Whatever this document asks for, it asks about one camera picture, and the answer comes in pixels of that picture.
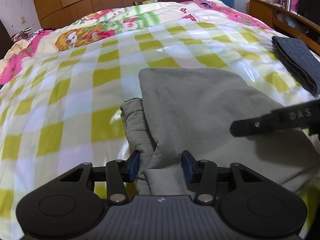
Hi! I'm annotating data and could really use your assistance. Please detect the grey-green pants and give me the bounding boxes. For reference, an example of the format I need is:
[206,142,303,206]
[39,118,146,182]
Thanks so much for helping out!
[120,68,319,195]

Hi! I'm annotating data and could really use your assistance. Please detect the folded dark grey garment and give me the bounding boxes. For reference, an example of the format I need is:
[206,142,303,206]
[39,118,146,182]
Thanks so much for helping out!
[272,36,319,97]

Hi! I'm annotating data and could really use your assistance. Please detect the green white checkered sheet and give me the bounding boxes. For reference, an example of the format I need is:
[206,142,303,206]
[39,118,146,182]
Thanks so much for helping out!
[1,19,312,239]

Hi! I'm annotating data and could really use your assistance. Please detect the wooden side table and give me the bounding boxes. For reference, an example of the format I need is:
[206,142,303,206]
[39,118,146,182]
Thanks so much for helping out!
[247,0,319,55]

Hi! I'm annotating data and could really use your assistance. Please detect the cartoon print quilt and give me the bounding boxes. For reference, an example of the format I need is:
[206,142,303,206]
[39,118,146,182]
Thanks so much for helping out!
[1,0,271,85]

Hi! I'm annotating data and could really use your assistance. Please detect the clutter beside headboard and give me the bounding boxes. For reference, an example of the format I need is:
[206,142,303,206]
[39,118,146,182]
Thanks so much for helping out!
[11,27,43,42]

